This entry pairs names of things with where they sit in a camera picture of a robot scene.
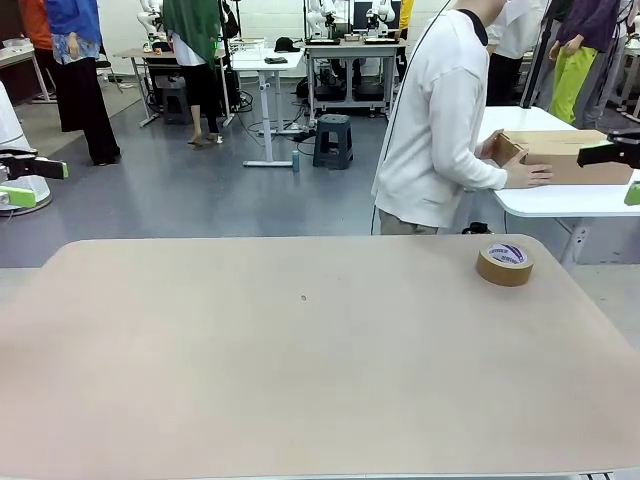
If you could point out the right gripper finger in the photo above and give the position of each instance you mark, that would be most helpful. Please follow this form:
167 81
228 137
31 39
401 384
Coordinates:
634 195
625 150

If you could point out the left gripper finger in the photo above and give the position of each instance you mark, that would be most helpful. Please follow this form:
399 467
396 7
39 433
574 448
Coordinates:
20 196
35 167

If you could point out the brown cardboard box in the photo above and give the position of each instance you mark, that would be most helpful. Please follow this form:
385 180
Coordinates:
565 160

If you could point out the person's right forearm white sleeve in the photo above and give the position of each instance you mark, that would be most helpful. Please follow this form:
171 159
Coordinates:
480 177

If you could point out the person's right hand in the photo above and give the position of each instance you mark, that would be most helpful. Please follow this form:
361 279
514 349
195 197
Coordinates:
530 176

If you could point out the person's left hand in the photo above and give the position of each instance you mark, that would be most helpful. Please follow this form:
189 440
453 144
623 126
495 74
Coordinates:
492 146

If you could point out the person in grey trousers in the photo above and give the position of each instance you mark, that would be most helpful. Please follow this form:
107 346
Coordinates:
602 80

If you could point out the person in blue top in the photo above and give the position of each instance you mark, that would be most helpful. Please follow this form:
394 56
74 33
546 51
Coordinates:
85 100

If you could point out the white rounded-corner table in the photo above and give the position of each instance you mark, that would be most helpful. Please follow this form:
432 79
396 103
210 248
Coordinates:
550 200

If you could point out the person in lime trousers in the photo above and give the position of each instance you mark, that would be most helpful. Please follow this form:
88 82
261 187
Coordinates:
570 75

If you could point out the person in black trousers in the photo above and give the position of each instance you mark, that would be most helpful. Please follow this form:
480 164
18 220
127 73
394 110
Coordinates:
510 75

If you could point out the person in orange top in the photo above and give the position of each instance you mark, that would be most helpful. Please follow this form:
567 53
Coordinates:
37 25

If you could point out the brown packing tape roll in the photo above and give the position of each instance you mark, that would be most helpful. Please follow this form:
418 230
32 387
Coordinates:
504 270

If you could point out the dark square stool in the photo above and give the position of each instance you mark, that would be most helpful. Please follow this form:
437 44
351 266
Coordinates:
175 107

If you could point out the wooden top table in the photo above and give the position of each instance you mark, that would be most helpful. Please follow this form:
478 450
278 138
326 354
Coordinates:
145 52

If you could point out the person in white shirt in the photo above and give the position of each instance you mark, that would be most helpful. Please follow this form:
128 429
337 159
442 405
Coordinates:
440 100

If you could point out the person in green top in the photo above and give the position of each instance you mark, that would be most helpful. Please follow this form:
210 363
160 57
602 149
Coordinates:
190 25

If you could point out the white standing desk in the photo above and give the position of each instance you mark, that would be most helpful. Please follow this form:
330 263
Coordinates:
250 64

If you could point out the green drink bottle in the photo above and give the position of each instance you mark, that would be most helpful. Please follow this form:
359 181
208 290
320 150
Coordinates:
296 161

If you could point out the black baseball cap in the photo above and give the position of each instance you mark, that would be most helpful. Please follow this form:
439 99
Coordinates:
286 45

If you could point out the grey plastic stool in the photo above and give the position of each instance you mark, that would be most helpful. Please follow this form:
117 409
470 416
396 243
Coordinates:
332 122

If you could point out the black camera pole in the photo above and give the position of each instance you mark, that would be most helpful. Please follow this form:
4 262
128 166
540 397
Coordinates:
537 65

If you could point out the metal frame robot table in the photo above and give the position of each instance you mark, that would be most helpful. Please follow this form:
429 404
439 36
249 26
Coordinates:
350 47

